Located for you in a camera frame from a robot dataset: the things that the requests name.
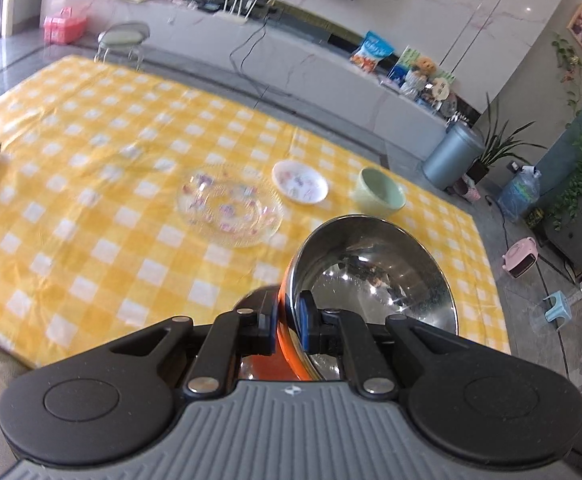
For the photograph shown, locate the blue snack bag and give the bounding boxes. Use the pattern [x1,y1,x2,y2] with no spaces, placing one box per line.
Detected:
[349,31,396,73]

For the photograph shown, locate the light blue plastic stool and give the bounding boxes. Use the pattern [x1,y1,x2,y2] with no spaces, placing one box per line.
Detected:
[543,291,579,324]

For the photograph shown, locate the long-leaf potted plant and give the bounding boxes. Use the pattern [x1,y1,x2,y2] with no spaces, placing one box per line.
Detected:
[466,92,546,183]

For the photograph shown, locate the large clear water bottle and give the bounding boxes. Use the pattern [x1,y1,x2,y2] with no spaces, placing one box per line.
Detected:
[497,165,542,223]

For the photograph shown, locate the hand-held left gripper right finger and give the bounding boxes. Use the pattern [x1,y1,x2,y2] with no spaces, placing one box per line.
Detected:
[297,291,476,396]

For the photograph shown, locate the green snack bag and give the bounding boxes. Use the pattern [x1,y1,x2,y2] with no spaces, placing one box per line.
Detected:
[396,46,424,68]

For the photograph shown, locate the hanging vine plant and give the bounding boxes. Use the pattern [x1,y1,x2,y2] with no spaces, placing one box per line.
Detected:
[551,32,582,128]

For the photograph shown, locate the black cable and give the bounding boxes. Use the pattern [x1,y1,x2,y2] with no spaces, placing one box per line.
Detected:
[228,24,272,92]

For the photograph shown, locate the clear glass patterned plate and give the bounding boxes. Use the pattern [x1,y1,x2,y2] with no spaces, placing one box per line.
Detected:
[177,165,285,249]

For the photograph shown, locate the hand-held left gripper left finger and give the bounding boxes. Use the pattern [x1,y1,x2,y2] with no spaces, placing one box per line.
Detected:
[105,296,278,396]

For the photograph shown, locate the small white sticker plate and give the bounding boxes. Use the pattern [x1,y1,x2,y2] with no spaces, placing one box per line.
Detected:
[272,160,330,204]

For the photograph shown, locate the round metal stool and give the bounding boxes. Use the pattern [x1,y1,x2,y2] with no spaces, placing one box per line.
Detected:
[93,21,152,68]

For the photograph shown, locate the grey metal trash can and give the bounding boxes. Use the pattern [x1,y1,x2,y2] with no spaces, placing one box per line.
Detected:
[422,121,486,191]

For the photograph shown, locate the white router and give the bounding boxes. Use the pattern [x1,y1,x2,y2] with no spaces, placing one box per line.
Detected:
[212,0,258,26]

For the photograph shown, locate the orange steel bowl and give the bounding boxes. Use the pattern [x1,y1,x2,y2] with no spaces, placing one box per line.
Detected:
[233,214,459,383]

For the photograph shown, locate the pink space heater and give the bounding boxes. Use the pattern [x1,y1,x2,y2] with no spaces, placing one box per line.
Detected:
[502,236,539,279]

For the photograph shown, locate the pale green ceramic bowl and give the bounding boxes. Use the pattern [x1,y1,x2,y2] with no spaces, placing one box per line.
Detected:
[353,167,406,217]

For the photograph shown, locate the long white marble cabinet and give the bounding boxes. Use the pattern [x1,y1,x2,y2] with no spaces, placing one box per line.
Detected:
[41,0,482,161]

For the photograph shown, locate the pink plastic basket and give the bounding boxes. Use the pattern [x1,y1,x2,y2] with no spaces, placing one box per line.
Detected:
[43,6,88,44]

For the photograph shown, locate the yellow checkered tablecloth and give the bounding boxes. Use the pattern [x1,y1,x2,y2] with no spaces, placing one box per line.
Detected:
[0,55,512,368]

